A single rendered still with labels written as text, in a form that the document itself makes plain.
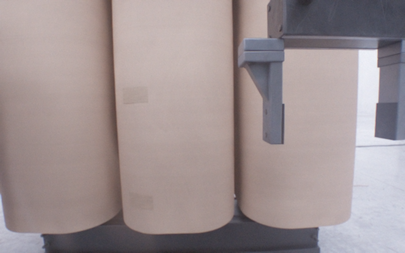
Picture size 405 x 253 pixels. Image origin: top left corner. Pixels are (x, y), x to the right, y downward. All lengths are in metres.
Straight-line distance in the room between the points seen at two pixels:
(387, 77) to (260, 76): 0.14
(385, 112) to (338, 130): 0.46
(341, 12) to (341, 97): 0.52
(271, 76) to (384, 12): 0.12
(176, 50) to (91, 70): 0.29
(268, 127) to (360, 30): 0.12
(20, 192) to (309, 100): 0.94
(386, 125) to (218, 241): 0.74
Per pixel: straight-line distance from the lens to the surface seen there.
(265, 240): 0.94
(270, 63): 0.21
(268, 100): 0.22
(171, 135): 0.62
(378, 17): 0.27
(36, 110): 0.78
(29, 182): 0.84
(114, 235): 0.95
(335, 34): 0.24
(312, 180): 0.74
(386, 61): 0.30
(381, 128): 0.30
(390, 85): 0.29
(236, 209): 0.94
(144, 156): 0.65
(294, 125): 0.67
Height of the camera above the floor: 0.60
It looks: 5 degrees down
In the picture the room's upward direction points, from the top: 1 degrees counter-clockwise
